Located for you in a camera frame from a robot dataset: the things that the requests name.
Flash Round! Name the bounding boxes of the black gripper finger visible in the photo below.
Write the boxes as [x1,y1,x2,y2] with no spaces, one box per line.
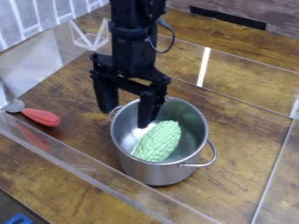
[138,84,167,129]
[91,71,119,114]

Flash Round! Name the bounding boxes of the black wall strip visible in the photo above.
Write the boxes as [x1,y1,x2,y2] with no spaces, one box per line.
[190,6,267,31]

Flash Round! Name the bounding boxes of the green bumpy gourd toy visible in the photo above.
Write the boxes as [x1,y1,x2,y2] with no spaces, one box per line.
[131,120,182,162]

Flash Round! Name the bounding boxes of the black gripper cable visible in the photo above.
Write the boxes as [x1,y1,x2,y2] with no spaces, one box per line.
[146,17,178,54]

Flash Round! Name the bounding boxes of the silver steel pot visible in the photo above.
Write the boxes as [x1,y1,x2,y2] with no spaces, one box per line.
[110,97,211,186]

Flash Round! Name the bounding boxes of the blue object at corner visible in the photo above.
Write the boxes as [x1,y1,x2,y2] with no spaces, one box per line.
[4,213,33,224]

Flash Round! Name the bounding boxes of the clear acrylic corner bracket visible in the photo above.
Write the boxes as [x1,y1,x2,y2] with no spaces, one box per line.
[69,18,110,52]

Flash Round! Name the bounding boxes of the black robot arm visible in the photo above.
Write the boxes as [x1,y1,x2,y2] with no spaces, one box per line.
[89,0,171,128]

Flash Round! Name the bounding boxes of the red handled metal spatula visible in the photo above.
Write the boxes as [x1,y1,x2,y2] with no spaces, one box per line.
[4,99,61,127]

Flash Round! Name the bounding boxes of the clear acrylic front barrier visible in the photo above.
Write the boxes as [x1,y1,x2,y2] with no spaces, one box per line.
[0,111,219,224]

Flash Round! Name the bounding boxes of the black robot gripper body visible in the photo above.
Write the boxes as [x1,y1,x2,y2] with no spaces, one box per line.
[89,24,171,95]

